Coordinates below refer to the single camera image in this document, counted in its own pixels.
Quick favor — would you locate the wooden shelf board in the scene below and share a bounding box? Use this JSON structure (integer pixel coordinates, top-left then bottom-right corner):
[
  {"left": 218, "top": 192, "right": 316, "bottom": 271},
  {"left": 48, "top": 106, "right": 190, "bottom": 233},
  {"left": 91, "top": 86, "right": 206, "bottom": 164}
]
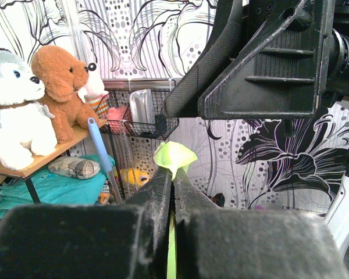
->
[{"left": 0, "top": 119, "right": 108, "bottom": 178}]

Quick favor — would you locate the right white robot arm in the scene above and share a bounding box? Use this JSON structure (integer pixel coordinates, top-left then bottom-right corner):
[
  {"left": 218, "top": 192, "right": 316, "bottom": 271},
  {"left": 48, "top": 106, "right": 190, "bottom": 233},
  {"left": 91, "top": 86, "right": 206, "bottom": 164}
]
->
[{"left": 163, "top": 1, "right": 349, "bottom": 253}]

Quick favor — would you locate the yellow plush toy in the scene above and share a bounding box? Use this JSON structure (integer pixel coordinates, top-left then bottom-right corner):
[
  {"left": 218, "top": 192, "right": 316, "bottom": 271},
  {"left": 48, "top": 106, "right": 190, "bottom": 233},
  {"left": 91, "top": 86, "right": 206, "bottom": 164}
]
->
[{"left": 119, "top": 168, "right": 150, "bottom": 189}]

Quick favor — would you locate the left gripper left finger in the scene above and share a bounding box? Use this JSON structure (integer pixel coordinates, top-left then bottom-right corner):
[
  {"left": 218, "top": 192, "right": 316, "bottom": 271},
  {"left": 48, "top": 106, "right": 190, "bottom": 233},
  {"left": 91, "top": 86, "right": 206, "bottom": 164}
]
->
[{"left": 0, "top": 167, "right": 172, "bottom": 278}]

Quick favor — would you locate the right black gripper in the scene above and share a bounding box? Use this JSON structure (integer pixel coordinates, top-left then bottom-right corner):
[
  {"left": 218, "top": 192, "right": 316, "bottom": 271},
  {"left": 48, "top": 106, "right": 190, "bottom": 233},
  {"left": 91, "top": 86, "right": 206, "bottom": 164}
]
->
[{"left": 198, "top": 1, "right": 349, "bottom": 120}]

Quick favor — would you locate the white plush dog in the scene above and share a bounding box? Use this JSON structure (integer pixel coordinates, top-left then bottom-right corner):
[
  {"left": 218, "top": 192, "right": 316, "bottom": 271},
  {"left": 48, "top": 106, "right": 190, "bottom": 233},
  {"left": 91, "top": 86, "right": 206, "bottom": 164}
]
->
[{"left": 0, "top": 48, "right": 58, "bottom": 170}]

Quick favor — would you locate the teal cloth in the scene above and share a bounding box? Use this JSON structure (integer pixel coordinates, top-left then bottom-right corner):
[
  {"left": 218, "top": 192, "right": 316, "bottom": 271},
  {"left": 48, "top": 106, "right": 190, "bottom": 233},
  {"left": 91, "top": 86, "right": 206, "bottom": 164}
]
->
[{"left": 0, "top": 166, "right": 107, "bottom": 219}]

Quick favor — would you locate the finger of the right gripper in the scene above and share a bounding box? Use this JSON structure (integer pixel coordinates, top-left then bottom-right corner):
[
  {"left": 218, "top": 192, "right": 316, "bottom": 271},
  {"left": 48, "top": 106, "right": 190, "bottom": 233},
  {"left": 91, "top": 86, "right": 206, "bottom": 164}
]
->
[{"left": 163, "top": 0, "right": 243, "bottom": 118}]

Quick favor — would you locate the brown teddy bear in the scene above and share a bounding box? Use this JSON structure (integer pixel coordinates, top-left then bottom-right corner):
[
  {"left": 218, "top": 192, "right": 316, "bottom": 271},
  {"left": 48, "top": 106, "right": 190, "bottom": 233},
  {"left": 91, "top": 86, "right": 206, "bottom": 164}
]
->
[{"left": 31, "top": 45, "right": 105, "bottom": 144}]

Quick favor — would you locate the pink plush toy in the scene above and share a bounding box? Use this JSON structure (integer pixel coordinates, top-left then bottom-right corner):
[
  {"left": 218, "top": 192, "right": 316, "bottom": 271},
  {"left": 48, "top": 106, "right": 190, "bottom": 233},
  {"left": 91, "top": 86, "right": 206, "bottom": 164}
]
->
[{"left": 83, "top": 62, "right": 108, "bottom": 101}]

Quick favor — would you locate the silver foil pouch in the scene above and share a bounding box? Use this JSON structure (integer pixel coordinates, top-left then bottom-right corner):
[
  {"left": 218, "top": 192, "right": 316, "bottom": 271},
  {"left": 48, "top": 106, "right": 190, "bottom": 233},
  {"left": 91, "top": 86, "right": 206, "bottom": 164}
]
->
[{"left": 130, "top": 89, "right": 155, "bottom": 124}]

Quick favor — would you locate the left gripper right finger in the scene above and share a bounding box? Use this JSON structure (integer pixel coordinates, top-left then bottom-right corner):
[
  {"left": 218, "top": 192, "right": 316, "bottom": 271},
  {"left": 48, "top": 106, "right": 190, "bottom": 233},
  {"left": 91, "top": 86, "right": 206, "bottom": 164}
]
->
[{"left": 173, "top": 171, "right": 348, "bottom": 278}]

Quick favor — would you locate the black wire basket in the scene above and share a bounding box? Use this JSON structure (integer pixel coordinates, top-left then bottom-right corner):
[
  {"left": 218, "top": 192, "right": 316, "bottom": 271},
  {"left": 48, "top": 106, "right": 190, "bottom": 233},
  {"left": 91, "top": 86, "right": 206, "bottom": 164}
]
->
[{"left": 94, "top": 89, "right": 179, "bottom": 140}]

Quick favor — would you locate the green plastic trash bag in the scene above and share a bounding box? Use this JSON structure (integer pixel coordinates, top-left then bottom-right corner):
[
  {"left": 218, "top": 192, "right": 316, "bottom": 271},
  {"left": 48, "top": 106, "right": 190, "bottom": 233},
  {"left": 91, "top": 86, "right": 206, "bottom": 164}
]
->
[{"left": 153, "top": 141, "right": 198, "bottom": 278}]

